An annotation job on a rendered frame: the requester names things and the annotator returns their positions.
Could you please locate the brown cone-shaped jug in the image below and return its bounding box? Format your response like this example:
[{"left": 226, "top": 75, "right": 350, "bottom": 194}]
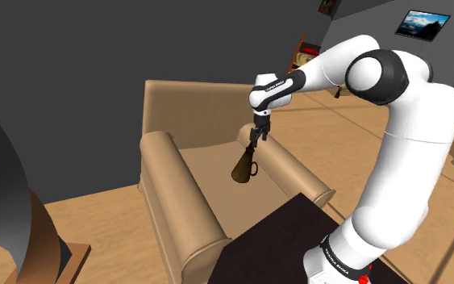
[{"left": 231, "top": 143, "right": 259, "bottom": 184}]

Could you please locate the wooden shelf with red item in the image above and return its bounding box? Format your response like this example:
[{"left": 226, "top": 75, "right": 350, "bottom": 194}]
[{"left": 287, "top": 34, "right": 322, "bottom": 74}]

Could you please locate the tan armchair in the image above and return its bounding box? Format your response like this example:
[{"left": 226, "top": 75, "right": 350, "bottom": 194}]
[{"left": 138, "top": 79, "right": 336, "bottom": 284}]

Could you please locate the dark robot stand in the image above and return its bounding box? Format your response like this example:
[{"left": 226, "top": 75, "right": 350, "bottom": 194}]
[{"left": 206, "top": 192, "right": 409, "bottom": 284}]

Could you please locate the brown and grey curved sculpture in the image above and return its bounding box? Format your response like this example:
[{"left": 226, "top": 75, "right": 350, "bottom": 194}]
[{"left": 0, "top": 93, "right": 92, "bottom": 284}]

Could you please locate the dark wall picture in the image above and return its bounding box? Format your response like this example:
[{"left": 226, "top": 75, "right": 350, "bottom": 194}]
[{"left": 317, "top": 0, "right": 336, "bottom": 17}]

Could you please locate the landscape wall picture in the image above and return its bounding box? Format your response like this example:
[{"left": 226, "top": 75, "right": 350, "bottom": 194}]
[{"left": 394, "top": 9, "right": 452, "bottom": 43}]

